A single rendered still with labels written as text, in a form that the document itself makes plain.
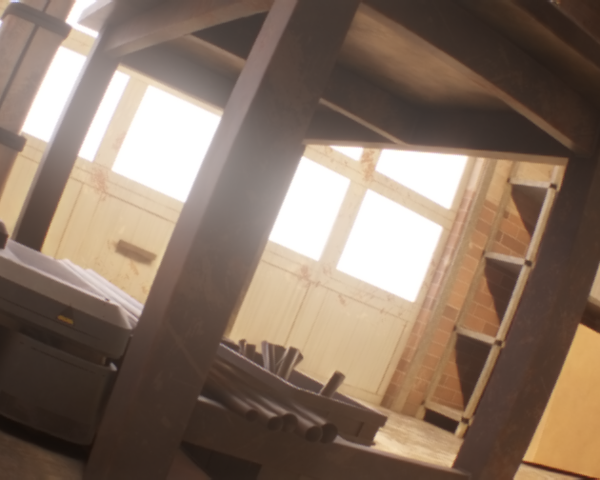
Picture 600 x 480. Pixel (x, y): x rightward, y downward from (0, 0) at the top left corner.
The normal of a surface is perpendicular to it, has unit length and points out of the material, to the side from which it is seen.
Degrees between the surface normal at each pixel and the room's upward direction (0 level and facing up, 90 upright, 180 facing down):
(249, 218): 90
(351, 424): 90
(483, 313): 90
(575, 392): 82
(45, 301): 90
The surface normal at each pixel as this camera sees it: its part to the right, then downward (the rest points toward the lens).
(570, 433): 0.48, -0.04
